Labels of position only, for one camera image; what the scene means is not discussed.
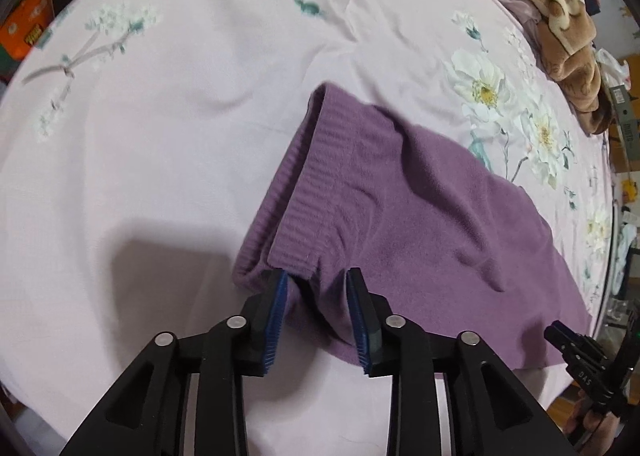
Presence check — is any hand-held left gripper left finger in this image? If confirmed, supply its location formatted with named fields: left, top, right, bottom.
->
left=59, top=268, right=291, bottom=456

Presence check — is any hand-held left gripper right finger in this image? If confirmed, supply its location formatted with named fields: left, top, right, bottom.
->
left=345, top=267, right=581, bottom=456

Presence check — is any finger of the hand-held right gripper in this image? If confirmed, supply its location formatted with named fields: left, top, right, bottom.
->
left=544, top=320, right=601, bottom=362
left=564, top=352, right=608, bottom=402

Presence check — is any purple knit garment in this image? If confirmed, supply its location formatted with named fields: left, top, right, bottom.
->
left=232, top=82, right=593, bottom=372

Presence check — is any person's right hand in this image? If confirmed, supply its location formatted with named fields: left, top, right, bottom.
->
left=565, top=400, right=622, bottom=456

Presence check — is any light blue cloth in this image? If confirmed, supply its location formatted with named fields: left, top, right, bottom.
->
left=617, top=223, right=640, bottom=297

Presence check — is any pink floral bed sheet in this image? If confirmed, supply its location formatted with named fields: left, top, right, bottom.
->
left=0, top=0, right=616, bottom=456

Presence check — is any grey shoe box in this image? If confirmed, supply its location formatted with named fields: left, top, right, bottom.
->
left=607, top=83, right=640, bottom=152

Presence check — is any white plastic bag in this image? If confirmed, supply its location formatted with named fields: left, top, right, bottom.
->
left=595, top=48, right=632, bottom=87

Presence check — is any brown patterned blanket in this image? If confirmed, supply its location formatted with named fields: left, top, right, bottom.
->
left=432, top=0, right=608, bottom=134

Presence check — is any orange cardboard box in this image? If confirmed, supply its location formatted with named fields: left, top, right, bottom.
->
left=0, top=0, right=56, bottom=62

